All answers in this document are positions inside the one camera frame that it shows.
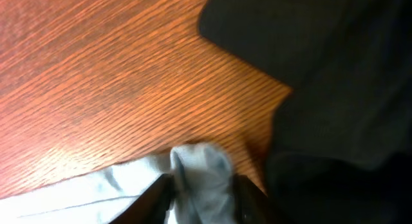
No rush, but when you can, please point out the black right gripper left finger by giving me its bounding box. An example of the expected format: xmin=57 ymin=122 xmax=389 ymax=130
xmin=110 ymin=174 xmax=176 ymax=224

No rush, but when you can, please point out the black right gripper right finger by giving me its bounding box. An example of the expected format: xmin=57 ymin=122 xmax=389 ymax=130
xmin=232 ymin=174 xmax=290 ymax=224

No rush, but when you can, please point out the light blue t-shirt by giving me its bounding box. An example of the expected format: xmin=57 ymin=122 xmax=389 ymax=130
xmin=1 ymin=142 xmax=236 ymax=223

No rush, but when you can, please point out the black garment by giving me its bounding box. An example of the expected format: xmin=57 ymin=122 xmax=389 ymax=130
xmin=199 ymin=0 xmax=411 ymax=223

